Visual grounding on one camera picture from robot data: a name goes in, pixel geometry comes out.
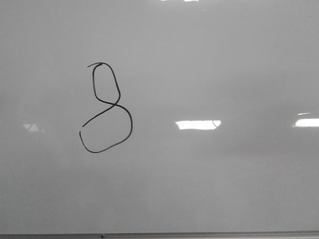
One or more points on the white whiteboard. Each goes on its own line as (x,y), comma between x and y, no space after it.
(158,116)

